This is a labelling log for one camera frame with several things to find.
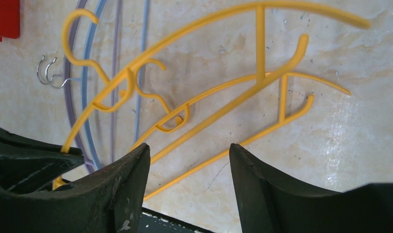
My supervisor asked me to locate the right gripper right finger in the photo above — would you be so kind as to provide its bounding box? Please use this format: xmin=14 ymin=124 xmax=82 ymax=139
xmin=229 ymin=144 xmax=393 ymax=233

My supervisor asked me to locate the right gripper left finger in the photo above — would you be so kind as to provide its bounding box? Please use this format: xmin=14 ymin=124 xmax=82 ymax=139
xmin=0 ymin=143 xmax=150 ymax=233

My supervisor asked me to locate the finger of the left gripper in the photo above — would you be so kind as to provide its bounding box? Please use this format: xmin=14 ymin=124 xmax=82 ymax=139
xmin=0 ymin=127 xmax=84 ymax=194

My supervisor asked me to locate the yellow hanger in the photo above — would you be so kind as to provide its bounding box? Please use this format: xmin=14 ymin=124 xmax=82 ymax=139
xmin=129 ymin=56 xmax=353 ymax=206
xmin=61 ymin=1 xmax=371 ymax=163

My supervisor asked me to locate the blue hanger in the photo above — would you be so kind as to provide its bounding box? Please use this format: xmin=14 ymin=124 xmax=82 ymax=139
xmin=45 ymin=0 xmax=151 ymax=169

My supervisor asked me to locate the purple hanger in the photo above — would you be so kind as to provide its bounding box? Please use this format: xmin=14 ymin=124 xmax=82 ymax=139
xmin=36 ymin=0 xmax=122 ymax=174

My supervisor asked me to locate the red plastic tray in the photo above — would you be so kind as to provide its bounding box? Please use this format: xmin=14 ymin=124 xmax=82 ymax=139
xmin=0 ymin=0 xmax=20 ymax=42

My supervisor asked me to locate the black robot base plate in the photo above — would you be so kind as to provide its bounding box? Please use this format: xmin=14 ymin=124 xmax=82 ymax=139
xmin=137 ymin=207 xmax=212 ymax=233

